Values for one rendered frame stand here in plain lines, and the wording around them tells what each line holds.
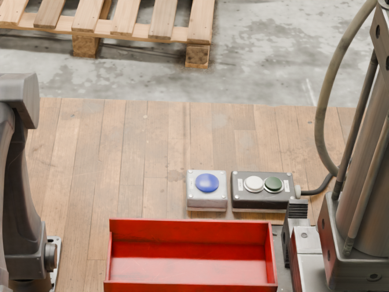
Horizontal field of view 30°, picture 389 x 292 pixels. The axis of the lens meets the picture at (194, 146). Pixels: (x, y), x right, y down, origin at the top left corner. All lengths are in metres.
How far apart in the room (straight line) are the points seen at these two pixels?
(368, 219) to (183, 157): 0.66
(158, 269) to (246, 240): 0.15
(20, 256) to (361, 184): 0.48
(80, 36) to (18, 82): 2.17
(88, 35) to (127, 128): 1.58
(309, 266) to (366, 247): 0.12
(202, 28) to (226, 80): 0.23
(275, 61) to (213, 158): 1.73
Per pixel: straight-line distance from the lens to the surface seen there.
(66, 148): 1.31
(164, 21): 2.91
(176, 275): 1.13
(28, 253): 0.97
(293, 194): 1.22
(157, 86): 2.82
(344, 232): 0.72
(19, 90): 0.74
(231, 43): 3.06
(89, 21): 2.91
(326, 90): 0.69
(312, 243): 0.89
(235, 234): 1.15
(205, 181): 1.21
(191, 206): 1.20
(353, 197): 0.68
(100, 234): 1.18
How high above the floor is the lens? 1.83
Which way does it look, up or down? 45 degrees down
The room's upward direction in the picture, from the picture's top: 4 degrees clockwise
